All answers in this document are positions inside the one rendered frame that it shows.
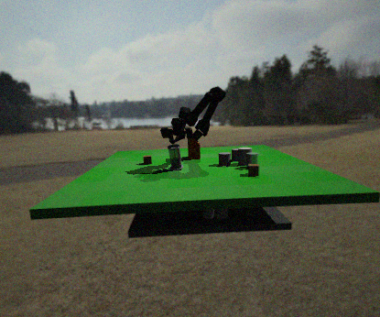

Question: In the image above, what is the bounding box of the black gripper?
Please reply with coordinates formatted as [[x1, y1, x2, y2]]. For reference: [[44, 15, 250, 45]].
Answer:
[[160, 125, 193, 142]]

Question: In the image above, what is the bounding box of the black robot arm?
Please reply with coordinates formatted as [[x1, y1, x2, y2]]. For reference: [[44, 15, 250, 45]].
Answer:
[[171, 87, 226, 142]]

